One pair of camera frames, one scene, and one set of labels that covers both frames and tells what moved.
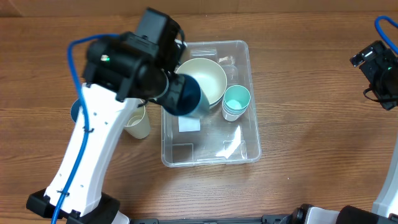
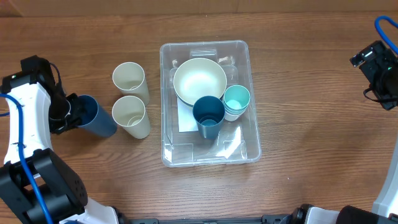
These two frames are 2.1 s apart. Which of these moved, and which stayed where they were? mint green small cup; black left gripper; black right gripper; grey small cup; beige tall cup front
Moved: black left gripper
Stayed: grey small cup; beige tall cup front; black right gripper; mint green small cup
